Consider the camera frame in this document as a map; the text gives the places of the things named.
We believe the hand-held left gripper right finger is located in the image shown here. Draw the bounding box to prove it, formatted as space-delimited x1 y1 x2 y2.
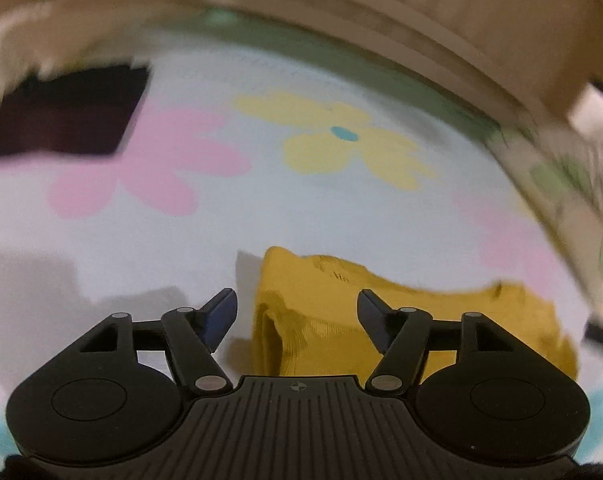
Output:
356 289 514 395

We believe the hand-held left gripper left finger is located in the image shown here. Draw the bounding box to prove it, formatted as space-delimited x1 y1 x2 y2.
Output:
78 288 239 395

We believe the yellow knit sweater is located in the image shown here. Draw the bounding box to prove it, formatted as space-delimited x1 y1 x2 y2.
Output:
251 246 579 381

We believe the floral quilt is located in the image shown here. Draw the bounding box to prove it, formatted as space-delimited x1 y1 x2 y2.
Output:
484 122 603 322

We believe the flower print bed sheet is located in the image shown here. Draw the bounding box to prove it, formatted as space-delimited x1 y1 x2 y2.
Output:
0 20 603 466

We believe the dark folded cloth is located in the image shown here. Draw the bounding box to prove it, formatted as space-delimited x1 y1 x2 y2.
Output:
0 61 151 160

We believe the wooden headboard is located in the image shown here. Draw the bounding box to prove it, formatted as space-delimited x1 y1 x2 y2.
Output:
0 0 603 126

